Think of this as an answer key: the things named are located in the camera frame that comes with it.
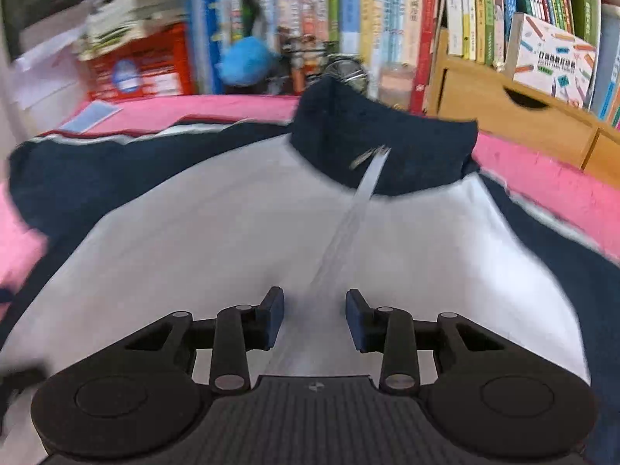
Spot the white and navy jacket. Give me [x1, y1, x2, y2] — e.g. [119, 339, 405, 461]
[1, 77, 619, 464]

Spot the pink bunny table mat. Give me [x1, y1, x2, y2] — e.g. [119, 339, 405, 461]
[1, 96, 619, 294]

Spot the light blue notebook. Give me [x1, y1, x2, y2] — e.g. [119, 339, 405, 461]
[59, 100, 122, 133]

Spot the wooden drawer organizer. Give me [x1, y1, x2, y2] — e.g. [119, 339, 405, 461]
[427, 28, 619, 188]

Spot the small clear plastic jar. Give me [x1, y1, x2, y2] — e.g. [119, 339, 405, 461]
[377, 63, 416, 111]

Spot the red plastic crate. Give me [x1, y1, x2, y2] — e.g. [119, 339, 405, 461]
[85, 23, 196, 103]

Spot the white pencil pattern box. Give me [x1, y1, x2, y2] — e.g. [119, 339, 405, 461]
[503, 13, 598, 108]

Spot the blue plush ball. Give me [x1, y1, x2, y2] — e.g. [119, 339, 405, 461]
[219, 36, 277, 87]

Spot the miniature black bicycle model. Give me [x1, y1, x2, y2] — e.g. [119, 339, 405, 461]
[273, 37, 370, 96]

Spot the row of upright books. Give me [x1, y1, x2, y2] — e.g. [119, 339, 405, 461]
[184, 0, 619, 126]

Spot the stack of papers and booklets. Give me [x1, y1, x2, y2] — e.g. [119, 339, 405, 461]
[72, 0, 187, 62]

